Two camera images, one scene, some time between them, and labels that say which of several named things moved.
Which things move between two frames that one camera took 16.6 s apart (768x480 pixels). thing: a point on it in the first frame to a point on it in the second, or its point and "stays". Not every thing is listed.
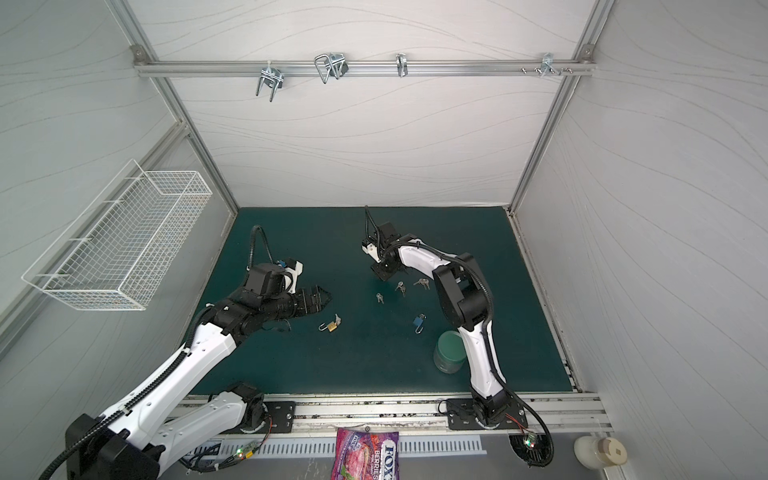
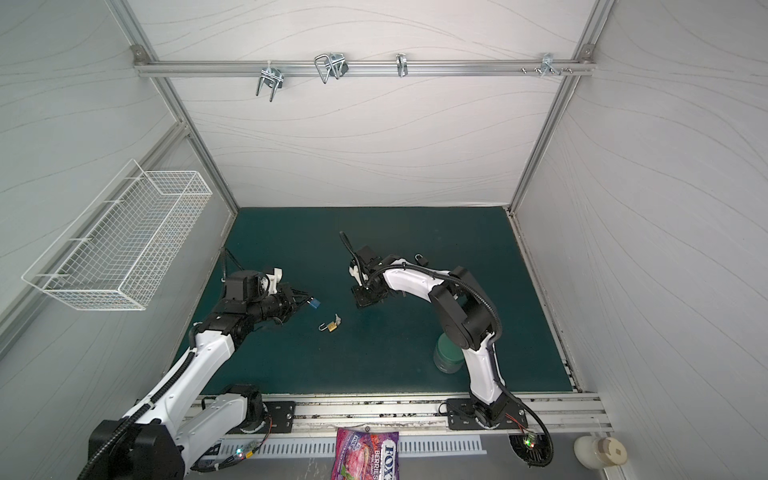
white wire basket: [121, 246] stays
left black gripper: [315, 307] to [286, 293]
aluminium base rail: [415, 414] stays
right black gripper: [381, 267] to [365, 288]
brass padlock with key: [331, 326] stays
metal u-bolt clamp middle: [334, 65] stays
